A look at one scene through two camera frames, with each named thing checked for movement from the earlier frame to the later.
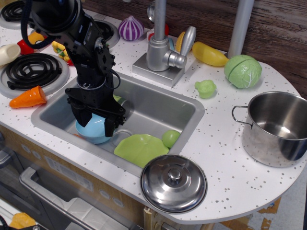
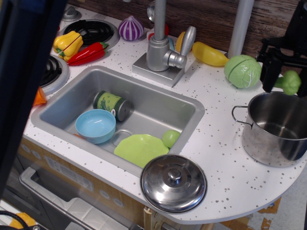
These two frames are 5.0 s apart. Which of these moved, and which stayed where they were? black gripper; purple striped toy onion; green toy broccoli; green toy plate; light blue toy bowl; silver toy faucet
Moved: black gripper; green toy broccoli
Stayed: purple striped toy onion; silver toy faucet; green toy plate; light blue toy bowl
